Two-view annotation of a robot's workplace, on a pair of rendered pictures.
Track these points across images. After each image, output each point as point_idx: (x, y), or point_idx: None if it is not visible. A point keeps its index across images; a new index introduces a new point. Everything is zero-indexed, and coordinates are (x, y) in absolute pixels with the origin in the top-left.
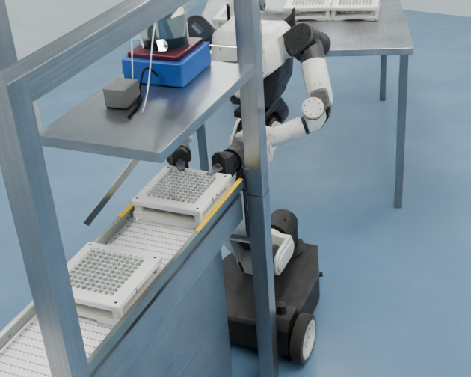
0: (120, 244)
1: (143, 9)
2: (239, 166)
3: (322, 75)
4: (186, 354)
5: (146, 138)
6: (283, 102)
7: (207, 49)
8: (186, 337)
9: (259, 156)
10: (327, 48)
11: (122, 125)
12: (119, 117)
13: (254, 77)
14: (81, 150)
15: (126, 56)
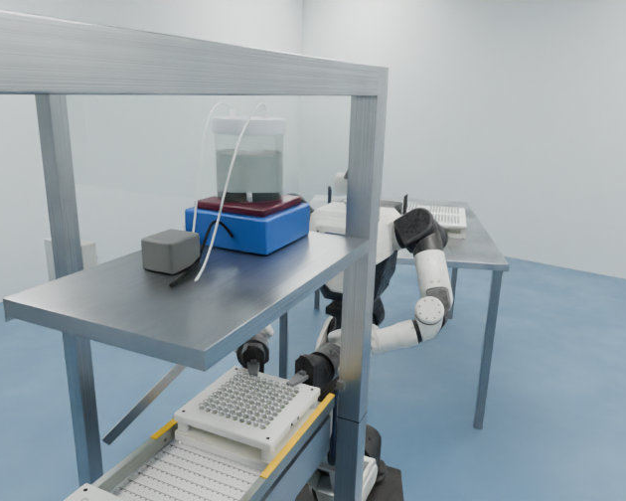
0: (143, 485)
1: (197, 50)
2: (330, 376)
3: (441, 270)
4: None
5: (187, 322)
6: (382, 303)
7: (306, 213)
8: None
9: (360, 367)
10: (444, 243)
11: (156, 296)
12: (156, 284)
13: (366, 256)
14: (71, 332)
15: (193, 207)
